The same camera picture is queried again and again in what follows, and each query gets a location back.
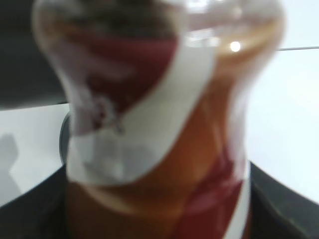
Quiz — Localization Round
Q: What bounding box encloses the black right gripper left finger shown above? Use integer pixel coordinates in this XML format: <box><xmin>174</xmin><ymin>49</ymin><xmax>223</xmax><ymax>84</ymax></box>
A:
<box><xmin>0</xmin><ymin>166</ymin><xmax>70</xmax><ymax>239</ymax></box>

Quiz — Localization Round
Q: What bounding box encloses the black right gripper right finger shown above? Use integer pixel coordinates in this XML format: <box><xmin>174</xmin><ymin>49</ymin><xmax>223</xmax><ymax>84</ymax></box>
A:
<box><xmin>242</xmin><ymin>162</ymin><xmax>319</xmax><ymax>239</ymax></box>

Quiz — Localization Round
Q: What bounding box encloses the Nescafe coffee bottle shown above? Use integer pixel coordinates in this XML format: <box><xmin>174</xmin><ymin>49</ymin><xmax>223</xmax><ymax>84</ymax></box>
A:
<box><xmin>32</xmin><ymin>0</ymin><xmax>285</xmax><ymax>239</ymax></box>

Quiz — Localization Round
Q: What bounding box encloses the black mug front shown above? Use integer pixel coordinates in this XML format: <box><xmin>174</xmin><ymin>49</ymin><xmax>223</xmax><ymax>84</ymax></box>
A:
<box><xmin>59</xmin><ymin>113</ymin><xmax>70</xmax><ymax>165</ymax></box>

